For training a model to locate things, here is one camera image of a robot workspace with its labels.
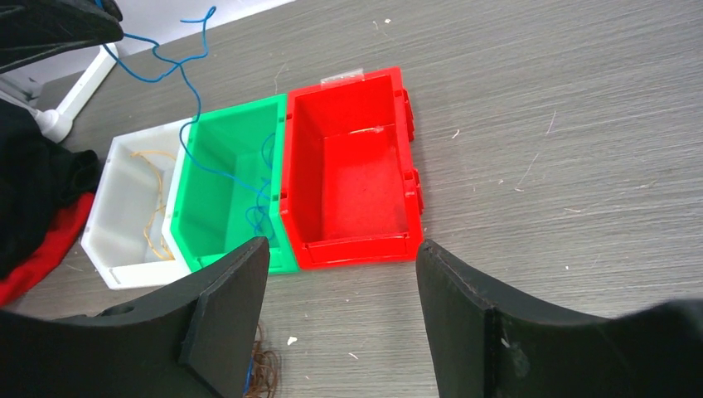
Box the black shirt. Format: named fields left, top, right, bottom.
left=1, top=101, right=102, bottom=279

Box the white plastic bin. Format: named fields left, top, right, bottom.
left=80, top=120, right=190, bottom=290

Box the red shirt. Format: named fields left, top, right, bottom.
left=1, top=192, right=95, bottom=307

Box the green plastic bin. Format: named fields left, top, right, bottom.
left=162, top=94, right=300, bottom=274

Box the coloured cable bundle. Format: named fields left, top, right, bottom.
left=241, top=321, right=282, bottom=398

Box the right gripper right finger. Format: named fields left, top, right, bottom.
left=415, top=240, right=702, bottom=397

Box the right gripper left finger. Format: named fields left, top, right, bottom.
left=1, top=237, right=269, bottom=397

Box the red plastic bin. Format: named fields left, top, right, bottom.
left=279, top=66, right=424, bottom=271

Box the yellow cable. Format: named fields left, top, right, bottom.
left=130, top=151, right=180, bottom=262

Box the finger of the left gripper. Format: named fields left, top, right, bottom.
left=1, top=0, right=124, bottom=73

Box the metal clothes rack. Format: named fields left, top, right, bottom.
left=1, top=43, right=119, bottom=143

